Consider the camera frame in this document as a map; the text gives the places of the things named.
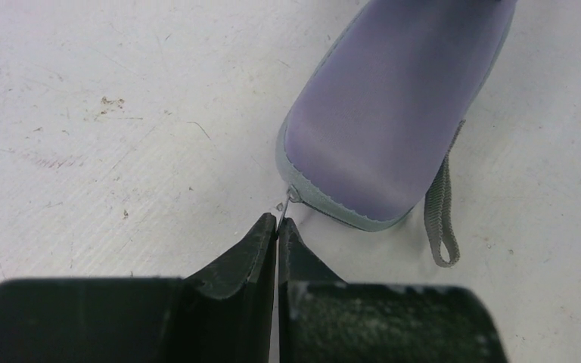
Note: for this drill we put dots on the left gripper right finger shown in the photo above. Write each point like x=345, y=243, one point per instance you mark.
x=323, y=318

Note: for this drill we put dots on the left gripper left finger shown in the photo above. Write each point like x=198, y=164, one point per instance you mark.
x=221, y=313

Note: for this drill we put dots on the purple zippered umbrella case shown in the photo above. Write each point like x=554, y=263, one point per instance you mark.
x=370, y=134

